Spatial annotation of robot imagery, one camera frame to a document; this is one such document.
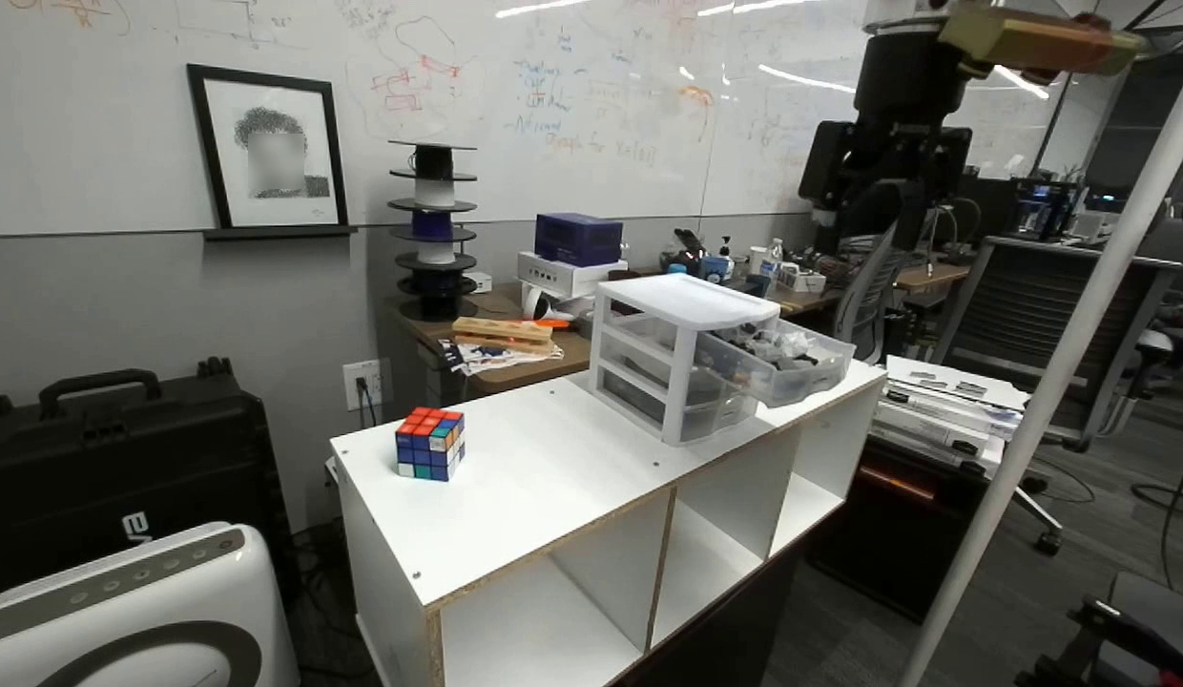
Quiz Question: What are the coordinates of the dark storage crate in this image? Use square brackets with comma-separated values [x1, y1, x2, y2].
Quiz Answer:
[804, 430, 998, 625]

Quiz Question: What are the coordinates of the stack of printed papers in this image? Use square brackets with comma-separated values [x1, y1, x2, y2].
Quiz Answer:
[871, 350, 1033, 467]

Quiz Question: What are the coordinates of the white shelf cabinet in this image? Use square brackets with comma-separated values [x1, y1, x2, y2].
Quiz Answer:
[325, 360, 891, 687]

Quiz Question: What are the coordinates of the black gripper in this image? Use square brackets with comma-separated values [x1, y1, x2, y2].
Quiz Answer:
[798, 27, 981, 215]

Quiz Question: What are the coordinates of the black framed picture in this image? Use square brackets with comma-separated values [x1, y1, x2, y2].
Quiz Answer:
[185, 59, 361, 243]

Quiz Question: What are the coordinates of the stack of filament spools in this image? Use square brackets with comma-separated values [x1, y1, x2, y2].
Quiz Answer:
[387, 121, 486, 322]

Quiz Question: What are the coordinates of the dark blue box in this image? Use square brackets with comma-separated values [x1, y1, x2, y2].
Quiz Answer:
[531, 212, 625, 268]

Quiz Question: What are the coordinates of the white magazine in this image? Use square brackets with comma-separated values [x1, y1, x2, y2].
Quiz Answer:
[452, 332, 570, 383]

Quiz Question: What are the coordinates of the wooden desk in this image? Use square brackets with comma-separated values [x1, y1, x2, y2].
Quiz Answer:
[399, 252, 977, 409]

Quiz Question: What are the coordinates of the white cardboard box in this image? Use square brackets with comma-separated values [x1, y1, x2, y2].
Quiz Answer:
[517, 247, 629, 301]

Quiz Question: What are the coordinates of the white plastic drawer unit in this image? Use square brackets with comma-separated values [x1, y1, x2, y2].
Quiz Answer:
[587, 273, 782, 452]

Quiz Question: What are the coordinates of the white tripod stand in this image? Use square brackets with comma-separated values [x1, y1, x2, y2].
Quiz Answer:
[899, 49, 1183, 687]

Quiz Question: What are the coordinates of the grey mesh office chair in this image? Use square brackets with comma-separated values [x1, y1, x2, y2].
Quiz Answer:
[831, 203, 951, 364]

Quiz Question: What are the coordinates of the Rubik's cube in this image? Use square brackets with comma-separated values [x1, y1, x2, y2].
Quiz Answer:
[395, 402, 471, 484]

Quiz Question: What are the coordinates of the monitor with blue screen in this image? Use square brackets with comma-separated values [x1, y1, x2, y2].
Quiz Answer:
[1013, 177, 1129, 247]

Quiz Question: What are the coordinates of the white appliance with grey stripe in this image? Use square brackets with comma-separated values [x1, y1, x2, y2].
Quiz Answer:
[0, 517, 303, 687]

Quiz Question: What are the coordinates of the black and red equipment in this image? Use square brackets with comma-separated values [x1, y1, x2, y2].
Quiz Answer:
[1013, 591, 1183, 687]

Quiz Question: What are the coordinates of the tan wrist camera bar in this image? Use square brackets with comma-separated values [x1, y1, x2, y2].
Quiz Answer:
[934, 0, 1153, 78]

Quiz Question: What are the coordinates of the whiteboard with scribbles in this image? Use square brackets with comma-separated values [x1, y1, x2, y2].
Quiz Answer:
[0, 0, 1092, 241]

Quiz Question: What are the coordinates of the white wall outlet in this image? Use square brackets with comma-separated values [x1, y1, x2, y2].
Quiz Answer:
[340, 354, 391, 411]

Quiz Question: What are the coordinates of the black hard carrying case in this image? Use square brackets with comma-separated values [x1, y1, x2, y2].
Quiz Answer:
[0, 354, 291, 602]

